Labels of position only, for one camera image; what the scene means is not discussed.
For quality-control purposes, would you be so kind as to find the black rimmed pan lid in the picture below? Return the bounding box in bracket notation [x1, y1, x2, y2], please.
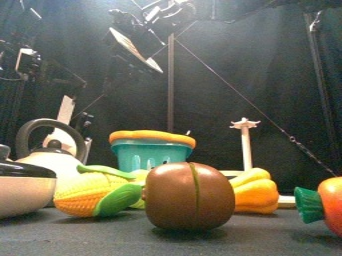
[0, 143, 58, 179]

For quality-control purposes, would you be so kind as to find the teal toy basket orange rim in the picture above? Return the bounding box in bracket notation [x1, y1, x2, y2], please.
[108, 129, 197, 174]

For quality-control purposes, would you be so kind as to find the toy corn piece green husk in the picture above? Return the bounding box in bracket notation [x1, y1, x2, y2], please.
[52, 163, 144, 219]
[126, 169, 150, 210]

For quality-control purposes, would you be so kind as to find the black backdrop cloth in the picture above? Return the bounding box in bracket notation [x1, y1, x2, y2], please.
[0, 0, 342, 201]

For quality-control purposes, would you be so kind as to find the white paper towel holder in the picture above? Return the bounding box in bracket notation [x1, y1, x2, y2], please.
[228, 117, 297, 206]

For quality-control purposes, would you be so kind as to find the brown toy kiwi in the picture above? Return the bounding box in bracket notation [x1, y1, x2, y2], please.
[142, 161, 236, 232]

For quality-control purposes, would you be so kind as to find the yellow toy bell pepper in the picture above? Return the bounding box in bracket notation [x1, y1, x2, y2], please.
[228, 167, 280, 215]

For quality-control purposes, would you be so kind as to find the orange toy carrot green top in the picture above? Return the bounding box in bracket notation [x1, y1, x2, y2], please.
[292, 176, 342, 238]

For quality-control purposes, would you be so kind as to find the grey vertical frame pole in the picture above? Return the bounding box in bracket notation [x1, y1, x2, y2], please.
[166, 31, 176, 133]

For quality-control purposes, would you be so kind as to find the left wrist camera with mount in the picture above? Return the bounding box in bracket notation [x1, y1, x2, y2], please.
[14, 47, 39, 74]

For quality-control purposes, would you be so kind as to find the white toy kettle grey handle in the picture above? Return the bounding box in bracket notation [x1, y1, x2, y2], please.
[13, 117, 90, 209]

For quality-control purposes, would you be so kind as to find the grey frame corner post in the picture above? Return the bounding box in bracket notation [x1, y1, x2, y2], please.
[304, 11, 333, 165]

